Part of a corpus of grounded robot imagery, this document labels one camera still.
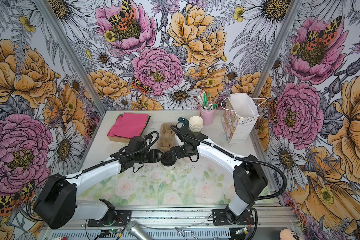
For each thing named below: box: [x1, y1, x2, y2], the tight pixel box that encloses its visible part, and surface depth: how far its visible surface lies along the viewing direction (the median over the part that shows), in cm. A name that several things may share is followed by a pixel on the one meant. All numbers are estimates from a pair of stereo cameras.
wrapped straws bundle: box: [197, 93, 219, 111], surface depth 107 cm
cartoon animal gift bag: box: [221, 92, 269, 144], surface depth 96 cm
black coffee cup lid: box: [160, 151, 176, 167], surface depth 84 cm
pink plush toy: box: [279, 226, 306, 240], surface depth 66 cm
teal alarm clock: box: [176, 116, 190, 129], surface depth 107 cm
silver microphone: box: [125, 220, 153, 240], surface depth 70 cm
